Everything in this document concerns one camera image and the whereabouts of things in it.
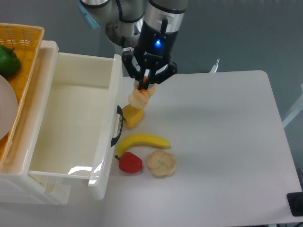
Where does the yellow banana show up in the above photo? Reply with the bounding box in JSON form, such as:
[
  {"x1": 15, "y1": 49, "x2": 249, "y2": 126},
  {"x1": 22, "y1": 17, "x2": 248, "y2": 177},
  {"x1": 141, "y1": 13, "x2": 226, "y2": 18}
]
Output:
[{"x1": 117, "y1": 133, "x2": 170, "y2": 157}]

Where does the white drawer cabinet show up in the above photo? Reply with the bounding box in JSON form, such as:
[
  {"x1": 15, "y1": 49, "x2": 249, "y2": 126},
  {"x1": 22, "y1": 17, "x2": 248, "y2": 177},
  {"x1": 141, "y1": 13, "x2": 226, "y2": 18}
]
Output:
[{"x1": 0, "y1": 41, "x2": 71, "y2": 205}]

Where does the open upper white drawer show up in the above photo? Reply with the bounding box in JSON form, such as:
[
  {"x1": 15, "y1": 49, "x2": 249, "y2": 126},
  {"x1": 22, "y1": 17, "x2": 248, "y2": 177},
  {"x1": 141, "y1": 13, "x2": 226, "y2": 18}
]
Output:
[{"x1": 27, "y1": 52, "x2": 123, "y2": 201}]

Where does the yellow bell pepper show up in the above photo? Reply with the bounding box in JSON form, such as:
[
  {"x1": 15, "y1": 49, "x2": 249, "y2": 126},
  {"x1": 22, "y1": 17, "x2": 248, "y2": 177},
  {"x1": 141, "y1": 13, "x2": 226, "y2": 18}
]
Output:
[{"x1": 122, "y1": 105, "x2": 144, "y2": 128}]

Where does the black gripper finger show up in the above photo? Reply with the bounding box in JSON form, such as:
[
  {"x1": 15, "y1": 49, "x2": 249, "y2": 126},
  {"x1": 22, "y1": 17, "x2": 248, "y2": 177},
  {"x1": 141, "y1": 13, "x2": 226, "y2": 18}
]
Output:
[
  {"x1": 138, "y1": 69, "x2": 149, "y2": 90},
  {"x1": 146, "y1": 69, "x2": 156, "y2": 89}
]

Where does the square bread piece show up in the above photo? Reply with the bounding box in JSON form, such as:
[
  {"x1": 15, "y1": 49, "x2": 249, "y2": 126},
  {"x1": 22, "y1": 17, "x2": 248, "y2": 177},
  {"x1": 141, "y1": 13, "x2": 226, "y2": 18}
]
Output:
[{"x1": 128, "y1": 80, "x2": 157, "y2": 110}]

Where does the white round plate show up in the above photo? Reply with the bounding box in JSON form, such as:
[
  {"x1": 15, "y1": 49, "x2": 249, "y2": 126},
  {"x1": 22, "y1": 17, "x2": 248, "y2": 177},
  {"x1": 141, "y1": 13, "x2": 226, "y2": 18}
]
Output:
[{"x1": 0, "y1": 76, "x2": 18, "y2": 139}]

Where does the black drawer handle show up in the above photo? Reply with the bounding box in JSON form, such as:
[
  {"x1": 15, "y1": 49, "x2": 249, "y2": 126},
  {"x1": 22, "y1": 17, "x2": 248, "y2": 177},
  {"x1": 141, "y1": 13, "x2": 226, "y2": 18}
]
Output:
[{"x1": 110, "y1": 105, "x2": 126, "y2": 147}]

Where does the black device at table edge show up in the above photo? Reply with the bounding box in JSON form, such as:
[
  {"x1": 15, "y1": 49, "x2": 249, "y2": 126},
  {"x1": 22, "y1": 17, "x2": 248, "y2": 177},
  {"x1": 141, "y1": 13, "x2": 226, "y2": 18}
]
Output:
[{"x1": 286, "y1": 192, "x2": 303, "y2": 217}]

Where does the yellow woven basket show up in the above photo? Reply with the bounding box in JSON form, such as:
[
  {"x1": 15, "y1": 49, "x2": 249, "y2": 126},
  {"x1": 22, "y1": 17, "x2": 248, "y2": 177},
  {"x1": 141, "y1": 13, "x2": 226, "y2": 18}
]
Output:
[{"x1": 0, "y1": 23, "x2": 45, "y2": 166}]

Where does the round flower-shaped bread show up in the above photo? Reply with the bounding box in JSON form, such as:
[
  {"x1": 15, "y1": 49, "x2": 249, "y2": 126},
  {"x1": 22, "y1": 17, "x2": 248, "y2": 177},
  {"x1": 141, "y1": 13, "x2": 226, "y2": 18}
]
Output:
[{"x1": 146, "y1": 149, "x2": 176, "y2": 177}]

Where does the green bell pepper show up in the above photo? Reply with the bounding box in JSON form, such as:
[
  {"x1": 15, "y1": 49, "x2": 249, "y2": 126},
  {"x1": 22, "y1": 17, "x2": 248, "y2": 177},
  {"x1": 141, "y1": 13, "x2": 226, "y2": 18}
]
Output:
[{"x1": 0, "y1": 45, "x2": 21, "y2": 78}]

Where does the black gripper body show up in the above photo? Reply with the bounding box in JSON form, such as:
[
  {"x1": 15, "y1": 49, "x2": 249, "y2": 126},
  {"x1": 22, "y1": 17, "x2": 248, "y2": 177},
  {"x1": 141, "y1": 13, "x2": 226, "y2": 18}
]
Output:
[{"x1": 122, "y1": 20, "x2": 178, "y2": 84}]

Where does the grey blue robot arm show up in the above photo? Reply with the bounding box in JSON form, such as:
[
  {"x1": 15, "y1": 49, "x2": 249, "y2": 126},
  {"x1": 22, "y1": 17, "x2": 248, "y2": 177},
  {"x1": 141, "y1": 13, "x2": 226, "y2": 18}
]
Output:
[{"x1": 77, "y1": 0, "x2": 188, "y2": 90}]

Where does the red bell pepper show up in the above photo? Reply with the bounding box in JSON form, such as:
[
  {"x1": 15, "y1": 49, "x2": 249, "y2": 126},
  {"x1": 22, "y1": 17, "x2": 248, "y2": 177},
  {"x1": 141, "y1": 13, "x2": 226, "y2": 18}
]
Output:
[{"x1": 115, "y1": 152, "x2": 143, "y2": 174}]

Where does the white table frame bracket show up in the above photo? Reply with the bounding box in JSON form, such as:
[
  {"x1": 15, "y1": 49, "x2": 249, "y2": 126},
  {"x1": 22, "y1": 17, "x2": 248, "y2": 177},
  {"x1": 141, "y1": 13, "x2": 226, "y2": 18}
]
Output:
[{"x1": 210, "y1": 58, "x2": 220, "y2": 73}]

